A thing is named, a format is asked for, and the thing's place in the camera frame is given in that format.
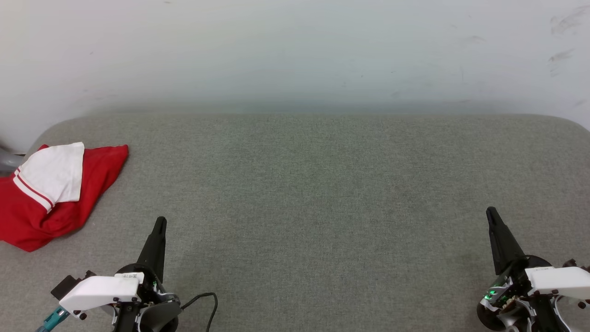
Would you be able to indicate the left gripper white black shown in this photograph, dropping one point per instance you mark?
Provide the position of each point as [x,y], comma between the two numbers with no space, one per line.
[99,290]

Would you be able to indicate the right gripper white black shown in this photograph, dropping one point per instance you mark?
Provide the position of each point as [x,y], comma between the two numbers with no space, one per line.
[553,281]

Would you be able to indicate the red and white t-shirt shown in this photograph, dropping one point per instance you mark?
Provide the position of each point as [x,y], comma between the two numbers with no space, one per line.
[27,221]

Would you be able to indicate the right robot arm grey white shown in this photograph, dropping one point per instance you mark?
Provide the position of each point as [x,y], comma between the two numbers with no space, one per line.
[509,323]

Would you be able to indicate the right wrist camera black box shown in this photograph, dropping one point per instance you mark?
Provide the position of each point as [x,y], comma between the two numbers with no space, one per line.
[572,263]

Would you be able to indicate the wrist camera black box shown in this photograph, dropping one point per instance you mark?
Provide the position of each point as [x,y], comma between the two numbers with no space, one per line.
[64,286]
[572,263]

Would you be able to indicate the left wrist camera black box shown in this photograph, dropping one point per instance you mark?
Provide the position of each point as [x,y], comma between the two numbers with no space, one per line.
[64,286]

